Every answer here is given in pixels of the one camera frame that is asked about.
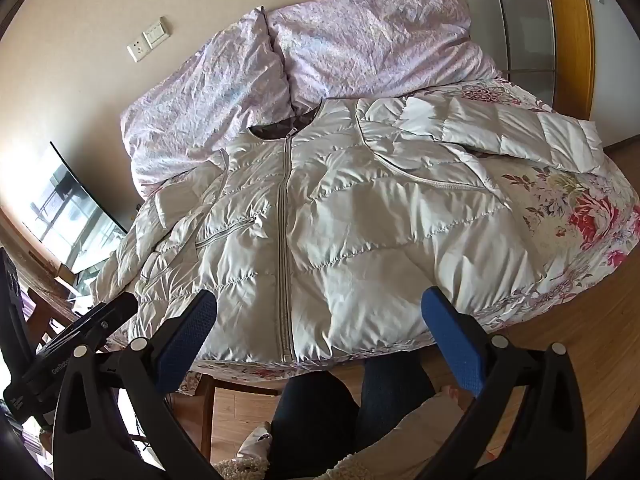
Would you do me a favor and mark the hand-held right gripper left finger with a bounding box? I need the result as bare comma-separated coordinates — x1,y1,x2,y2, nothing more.
52,289,236,480

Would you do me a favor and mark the white light switch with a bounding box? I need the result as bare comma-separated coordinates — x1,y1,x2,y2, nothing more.
142,17,170,46

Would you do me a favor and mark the white puffer jacket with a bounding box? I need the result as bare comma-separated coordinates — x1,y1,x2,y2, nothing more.
92,91,601,366

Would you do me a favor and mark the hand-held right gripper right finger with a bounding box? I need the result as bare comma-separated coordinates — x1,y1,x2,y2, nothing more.
421,287,586,480

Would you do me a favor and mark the person's right leg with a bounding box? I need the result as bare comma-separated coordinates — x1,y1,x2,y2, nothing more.
357,355,436,441

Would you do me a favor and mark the person's leg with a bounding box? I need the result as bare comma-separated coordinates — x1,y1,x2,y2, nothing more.
270,372,361,480
357,355,436,441

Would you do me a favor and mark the flat screen television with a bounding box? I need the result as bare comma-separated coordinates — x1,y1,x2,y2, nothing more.
22,142,128,273

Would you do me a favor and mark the pink patterned pillow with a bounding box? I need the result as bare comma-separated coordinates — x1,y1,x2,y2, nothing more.
320,0,596,121
120,0,501,198

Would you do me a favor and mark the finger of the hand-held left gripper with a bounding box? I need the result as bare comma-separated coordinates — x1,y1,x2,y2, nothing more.
75,291,139,346

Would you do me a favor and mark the pink patterned pillow right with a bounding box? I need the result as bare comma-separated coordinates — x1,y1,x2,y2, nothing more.
320,0,596,121

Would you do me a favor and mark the pink patterned pillow left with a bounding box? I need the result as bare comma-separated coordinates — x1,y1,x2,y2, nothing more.
120,0,501,198

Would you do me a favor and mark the frosted glass sliding door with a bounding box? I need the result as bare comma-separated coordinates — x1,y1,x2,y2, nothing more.
452,0,557,106

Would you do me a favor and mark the person's left leg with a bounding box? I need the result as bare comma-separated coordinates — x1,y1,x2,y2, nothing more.
270,372,361,480

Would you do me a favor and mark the wooden television cabinet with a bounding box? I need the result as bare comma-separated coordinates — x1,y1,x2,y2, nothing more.
0,210,116,356

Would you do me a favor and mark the floral bed sheet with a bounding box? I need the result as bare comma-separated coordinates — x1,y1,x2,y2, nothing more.
107,77,640,396

